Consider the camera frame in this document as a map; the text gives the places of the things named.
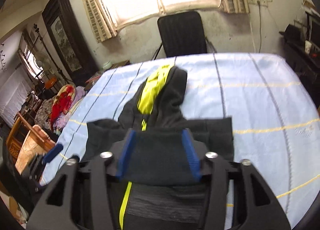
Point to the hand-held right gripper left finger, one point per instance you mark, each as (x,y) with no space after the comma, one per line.
(126,156)

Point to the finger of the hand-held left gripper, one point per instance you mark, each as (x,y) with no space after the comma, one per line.
(53,153)

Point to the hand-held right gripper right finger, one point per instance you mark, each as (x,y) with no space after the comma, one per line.
(191,155)

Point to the black hooded jacket yellow zipper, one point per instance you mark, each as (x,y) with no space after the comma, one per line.
(172,100)

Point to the wooden armchair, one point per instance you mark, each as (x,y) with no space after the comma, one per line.
(32,145)

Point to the red floral blanket pile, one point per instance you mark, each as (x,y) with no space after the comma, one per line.
(79,94)

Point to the orange stool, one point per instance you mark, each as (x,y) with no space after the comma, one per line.
(51,82)

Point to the light blue striped bedsheet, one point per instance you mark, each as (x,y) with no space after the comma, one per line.
(262,95)

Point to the white electric fan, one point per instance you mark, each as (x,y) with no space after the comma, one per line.
(42,60)

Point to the white porcelain jar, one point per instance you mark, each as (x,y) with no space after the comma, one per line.
(107,64)

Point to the side room window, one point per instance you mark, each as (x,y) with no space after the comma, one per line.
(31,60)

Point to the black metal coat stand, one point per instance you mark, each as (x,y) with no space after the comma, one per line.
(47,47)

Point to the dark framed landscape painting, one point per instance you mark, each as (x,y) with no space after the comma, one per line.
(65,42)

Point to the black office chair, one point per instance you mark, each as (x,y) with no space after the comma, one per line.
(182,32)

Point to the dark wooden desk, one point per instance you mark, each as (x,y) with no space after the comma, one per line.
(300,67)

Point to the black hat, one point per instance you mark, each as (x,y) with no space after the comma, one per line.
(291,32)

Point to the white paper cup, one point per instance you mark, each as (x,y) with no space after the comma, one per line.
(307,46)

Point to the computer monitor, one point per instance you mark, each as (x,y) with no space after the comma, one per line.
(315,27)

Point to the wall coat hooks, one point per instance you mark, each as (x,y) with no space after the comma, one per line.
(3,56)

